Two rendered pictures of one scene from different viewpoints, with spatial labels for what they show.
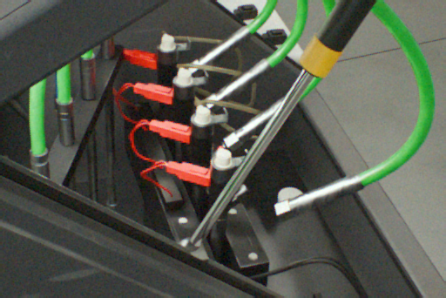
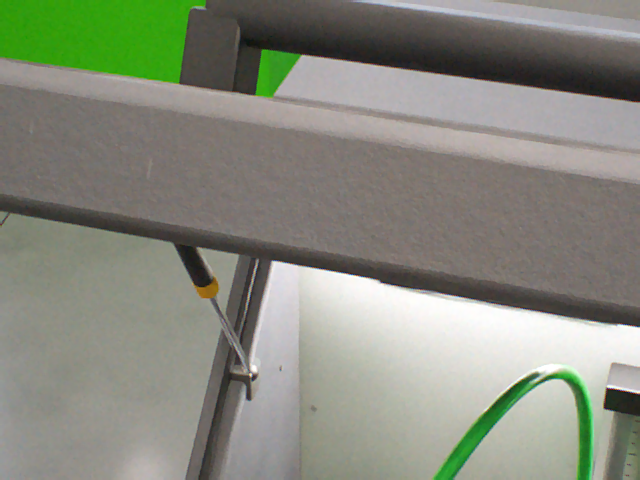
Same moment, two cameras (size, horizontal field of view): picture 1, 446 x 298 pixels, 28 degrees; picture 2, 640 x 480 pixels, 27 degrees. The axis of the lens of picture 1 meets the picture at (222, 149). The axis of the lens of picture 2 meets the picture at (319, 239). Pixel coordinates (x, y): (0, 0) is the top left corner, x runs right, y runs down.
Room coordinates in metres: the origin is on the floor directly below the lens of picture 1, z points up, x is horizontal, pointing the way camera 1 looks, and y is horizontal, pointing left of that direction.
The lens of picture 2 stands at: (1.05, -0.70, 2.11)
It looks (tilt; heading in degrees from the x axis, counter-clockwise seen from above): 34 degrees down; 128
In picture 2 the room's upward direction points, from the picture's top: straight up
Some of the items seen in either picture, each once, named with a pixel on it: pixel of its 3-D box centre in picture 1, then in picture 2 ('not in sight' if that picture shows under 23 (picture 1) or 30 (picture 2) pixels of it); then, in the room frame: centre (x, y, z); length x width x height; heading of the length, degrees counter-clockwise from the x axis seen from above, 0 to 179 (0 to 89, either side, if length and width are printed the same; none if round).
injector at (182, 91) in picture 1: (190, 144); not in sight; (0.91, 0.04, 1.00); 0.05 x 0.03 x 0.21; 110
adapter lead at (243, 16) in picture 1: (221, 15); not in sight; (1.25, 0.02, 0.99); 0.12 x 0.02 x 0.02; 113
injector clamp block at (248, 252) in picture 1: (188, 216); not in sight; (0.87, 0.04, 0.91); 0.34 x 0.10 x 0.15; 20
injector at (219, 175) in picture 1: (226, 226); not in sight; (0.76, -0.01, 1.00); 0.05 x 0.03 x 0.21; 110
